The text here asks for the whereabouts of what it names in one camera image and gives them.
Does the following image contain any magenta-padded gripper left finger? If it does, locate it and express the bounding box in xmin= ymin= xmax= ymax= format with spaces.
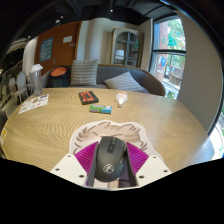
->
xmin=49 ymin=141 xmax=100 ymax=187

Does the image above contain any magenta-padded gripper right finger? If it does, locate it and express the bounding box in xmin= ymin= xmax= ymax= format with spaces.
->
xmin=125 ymin=142 xmax=173 ymax=187

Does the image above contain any black computer mouse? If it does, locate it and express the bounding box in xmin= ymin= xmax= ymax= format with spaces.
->
xmin=93 ymin=135 xmax=129 ymax=183

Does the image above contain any cat-shaped mouse pad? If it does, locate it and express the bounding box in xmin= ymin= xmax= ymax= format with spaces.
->
xmin=68 ymin=119 xmax=158 ymax=160

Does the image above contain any green small pack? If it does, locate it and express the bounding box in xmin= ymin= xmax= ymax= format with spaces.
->
xmin=88 ymin=104 xmax=113 ymax=114

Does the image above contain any black and red box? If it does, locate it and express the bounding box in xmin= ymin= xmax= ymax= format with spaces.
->
xmin=78 ymin=90 xmax=100 ymax=106

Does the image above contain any small white plastic packet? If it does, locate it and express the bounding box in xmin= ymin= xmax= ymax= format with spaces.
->
xmin=115 ymin=91 xmax=129 ymax=108

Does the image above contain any printed paper sheet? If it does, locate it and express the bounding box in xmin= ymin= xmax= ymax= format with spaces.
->
xmin=18 ymin=93 xmax=50 ymax=115

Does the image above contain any grey striped cushion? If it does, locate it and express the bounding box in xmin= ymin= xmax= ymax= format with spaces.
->
xmin=103 ymin=70 xmax=145 ymax=93

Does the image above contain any grey curved sofa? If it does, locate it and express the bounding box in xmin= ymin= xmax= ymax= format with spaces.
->
xmin=41 ymin=63 xmax=167 ymax=98

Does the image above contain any square striped cushion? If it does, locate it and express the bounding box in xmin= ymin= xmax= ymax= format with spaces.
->
xmin=69 ymin=59 xmax=100 ymax=87

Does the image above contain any orange and black bag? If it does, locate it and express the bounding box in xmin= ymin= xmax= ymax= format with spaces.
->
xmin=49 ymin=65 xmax=70 ymax=88

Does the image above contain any clear bottle with white lid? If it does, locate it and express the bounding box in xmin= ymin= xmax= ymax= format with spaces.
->
xmin=29 ymin=63 xmax=44 ymax=97

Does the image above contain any group of white chairs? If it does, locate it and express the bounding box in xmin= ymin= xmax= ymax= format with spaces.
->
xmin=1 ymin=71 xmax=29 ymax=108

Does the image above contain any black-framed window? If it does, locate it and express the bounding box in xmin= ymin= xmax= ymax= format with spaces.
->
xmin=148 ymin=16 xmax=188 ymax=99

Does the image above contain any wooden arched glass cabinet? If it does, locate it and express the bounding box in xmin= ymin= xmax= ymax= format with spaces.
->
xmin=110 ymin=26 xmax=141 ymax=69

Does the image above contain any blue wall poster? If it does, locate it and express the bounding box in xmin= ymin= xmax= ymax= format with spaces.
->
xmin=39 ymin=37 xmax=54 ymax=63

